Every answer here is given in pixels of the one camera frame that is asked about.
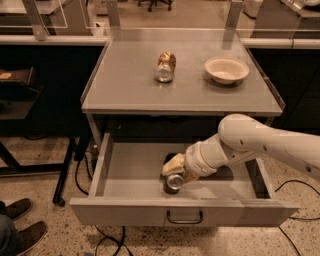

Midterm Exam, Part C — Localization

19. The black floor cable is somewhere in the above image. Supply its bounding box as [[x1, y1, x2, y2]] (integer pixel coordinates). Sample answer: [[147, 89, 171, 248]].
[[74, 151, 135, 256], [274, 179, 320, 256]]

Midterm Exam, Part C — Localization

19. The black floor cable left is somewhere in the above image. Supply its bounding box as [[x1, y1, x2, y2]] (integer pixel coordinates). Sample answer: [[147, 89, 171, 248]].
[[74, 151, 135, 256]]

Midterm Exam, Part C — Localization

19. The blue jeans leg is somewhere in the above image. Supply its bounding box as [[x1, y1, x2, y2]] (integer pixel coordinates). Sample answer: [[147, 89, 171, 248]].
[[0, 214, 18, 256]]

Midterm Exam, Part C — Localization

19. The upper brown shoe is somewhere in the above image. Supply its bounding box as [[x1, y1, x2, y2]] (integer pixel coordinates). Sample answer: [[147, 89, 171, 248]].
[[5, 198, 32, 220]]

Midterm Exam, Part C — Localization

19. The white paper bowl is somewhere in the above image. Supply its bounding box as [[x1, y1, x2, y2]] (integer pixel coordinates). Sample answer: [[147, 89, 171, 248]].
[[204, 57, 250, 85]]

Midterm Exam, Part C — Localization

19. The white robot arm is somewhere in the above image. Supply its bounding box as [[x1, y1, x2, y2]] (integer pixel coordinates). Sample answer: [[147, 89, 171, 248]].
[[162, 114, 320, 182]]

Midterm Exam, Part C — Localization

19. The grey cabinet table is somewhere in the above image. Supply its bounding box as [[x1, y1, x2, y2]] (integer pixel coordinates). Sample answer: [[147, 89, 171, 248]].
[[82, 29, 283, 144]]

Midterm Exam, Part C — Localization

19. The black floor cable right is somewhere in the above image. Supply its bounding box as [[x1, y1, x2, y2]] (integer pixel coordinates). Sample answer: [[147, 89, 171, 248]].
[[274, 179, 320, 256]]

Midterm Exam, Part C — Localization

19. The black side table frame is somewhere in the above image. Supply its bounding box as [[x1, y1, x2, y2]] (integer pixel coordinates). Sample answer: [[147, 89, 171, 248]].
[[0, 65, 77, 207]]

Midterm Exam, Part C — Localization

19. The black metal drawer handle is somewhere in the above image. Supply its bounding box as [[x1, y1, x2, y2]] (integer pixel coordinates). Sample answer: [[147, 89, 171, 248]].
[[166, 210, 203, 225]]

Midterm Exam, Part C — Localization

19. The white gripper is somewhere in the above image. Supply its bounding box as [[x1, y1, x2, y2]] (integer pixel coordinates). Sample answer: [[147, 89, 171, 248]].
[[162, 142, 217, 183]]

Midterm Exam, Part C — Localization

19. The blue silver redbull can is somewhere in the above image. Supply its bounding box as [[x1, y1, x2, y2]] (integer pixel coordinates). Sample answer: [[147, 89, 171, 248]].
[[162, 153, 185, 195]]

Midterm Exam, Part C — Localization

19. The gold brown soda can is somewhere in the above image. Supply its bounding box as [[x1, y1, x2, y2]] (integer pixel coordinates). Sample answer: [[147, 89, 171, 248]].
[[156, 52, 176, 82]]

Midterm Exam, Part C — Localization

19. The open grey top drawer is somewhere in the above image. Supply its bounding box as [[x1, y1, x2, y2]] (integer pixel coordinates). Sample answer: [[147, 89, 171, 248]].
[[70, 134, 298, 227]]

